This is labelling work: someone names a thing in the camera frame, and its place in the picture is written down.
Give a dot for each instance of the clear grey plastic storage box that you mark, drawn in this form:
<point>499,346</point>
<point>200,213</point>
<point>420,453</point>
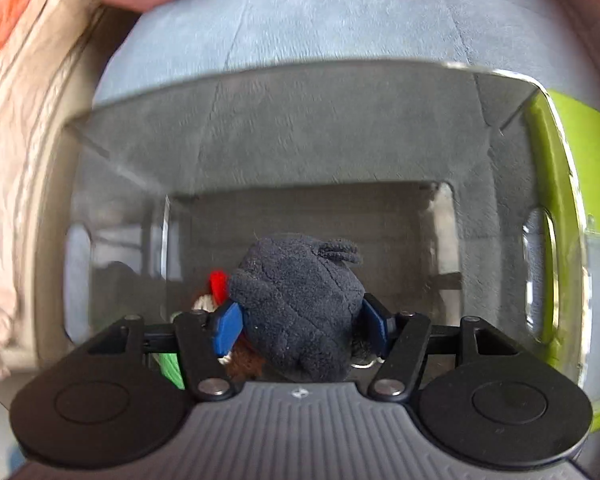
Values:
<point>426,167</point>

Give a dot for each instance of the dark grey plush toy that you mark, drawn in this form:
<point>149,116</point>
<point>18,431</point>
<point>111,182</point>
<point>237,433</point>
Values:
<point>300,300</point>

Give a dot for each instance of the orange and beige blanket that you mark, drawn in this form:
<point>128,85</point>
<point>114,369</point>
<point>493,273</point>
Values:
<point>40,41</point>

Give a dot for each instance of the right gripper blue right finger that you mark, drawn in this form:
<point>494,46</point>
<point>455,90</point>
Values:
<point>400,341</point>

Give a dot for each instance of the red Mario figure keychain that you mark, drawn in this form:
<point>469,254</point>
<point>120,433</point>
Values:
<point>218,286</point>

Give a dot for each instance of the lime green box lid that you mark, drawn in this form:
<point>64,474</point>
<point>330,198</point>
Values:
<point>565,139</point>

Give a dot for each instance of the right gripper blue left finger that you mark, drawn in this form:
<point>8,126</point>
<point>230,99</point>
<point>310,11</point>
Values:
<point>203,338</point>

